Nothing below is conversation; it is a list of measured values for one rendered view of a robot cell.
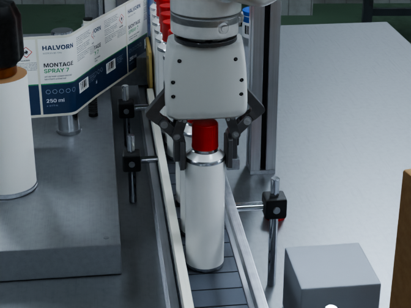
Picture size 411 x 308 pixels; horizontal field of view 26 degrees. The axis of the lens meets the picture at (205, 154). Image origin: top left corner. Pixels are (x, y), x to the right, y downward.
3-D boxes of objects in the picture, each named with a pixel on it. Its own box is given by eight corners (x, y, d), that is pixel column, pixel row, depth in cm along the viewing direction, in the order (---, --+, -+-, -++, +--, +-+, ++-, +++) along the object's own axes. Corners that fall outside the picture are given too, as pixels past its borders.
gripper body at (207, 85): (243, 17, 110) (241, 102, 114) (160, 19, 109) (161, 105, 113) (253, 35, 103) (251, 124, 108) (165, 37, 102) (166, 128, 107)
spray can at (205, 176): (183, 253, 122) (182, 115, 113) (221, 252, 122) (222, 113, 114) (187, 274, 117) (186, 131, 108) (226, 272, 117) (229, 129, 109)
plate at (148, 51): (145, 79, 181) (144, 36, 177) (149, 79, 181) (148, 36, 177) (148, 96, 172) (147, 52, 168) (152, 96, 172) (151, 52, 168)
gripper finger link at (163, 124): (183, 112, 112) (183, 161, 115) (158, 113, 111) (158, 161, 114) (185, 121, 109) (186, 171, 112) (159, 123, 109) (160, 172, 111)
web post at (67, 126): (56, 126, 162) (49, 27, 155) (81, 125, 163) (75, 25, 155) (55, 136, 158) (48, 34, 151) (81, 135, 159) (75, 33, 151)
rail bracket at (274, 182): (228, 281, 125) (229, 175, 118) (279, 277, 125) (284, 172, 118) (232, 294, 122) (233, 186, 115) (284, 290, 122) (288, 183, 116)
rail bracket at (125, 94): (119, 142, 168) (116, 82, 163) (152, 141, 169) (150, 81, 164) (119, 150, 165) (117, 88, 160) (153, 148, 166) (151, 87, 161)
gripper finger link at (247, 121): (249, 109, 113) (248, 157, 115) (224, 110, 112) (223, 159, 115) (253, 119, 110) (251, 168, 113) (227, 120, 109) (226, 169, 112)
